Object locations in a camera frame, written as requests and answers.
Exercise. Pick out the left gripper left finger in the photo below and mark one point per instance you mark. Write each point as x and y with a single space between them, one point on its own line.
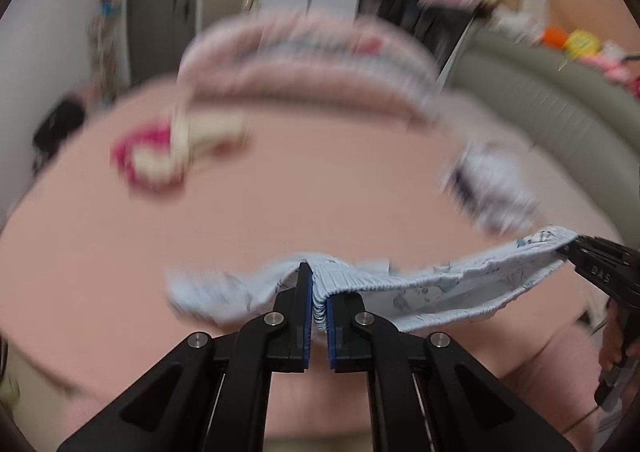
289 345

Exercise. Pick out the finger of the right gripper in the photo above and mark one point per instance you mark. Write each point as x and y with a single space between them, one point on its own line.
611 267

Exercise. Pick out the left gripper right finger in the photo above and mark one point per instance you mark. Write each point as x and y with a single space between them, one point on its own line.
349 351

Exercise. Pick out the light blue cartoon print garment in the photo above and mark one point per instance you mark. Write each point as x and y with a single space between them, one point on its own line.
471 288

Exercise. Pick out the person's right hand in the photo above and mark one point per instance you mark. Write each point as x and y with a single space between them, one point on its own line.
613 349

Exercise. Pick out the white and navy patterned garment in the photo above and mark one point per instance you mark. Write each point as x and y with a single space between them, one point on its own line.
487 182

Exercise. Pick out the grey-green padded headboard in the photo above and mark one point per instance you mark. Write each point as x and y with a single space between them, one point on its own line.
588 126

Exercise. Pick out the pink bed sheet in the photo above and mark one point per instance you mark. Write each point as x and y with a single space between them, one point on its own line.
85 258

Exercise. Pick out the pink and cream garment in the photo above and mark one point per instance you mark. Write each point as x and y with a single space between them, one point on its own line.
158 157

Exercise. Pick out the yellow plush toy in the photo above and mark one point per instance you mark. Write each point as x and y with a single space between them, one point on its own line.
580 43

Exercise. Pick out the orange plush toy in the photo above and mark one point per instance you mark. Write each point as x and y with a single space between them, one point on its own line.
553 37

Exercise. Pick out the pink folded quilt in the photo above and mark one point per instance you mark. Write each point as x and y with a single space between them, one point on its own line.
316 57

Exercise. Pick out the black object beside bed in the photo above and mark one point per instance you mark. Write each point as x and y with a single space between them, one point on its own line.
61 122

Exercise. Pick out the dark grey door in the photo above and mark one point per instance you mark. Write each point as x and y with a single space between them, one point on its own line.
158 32

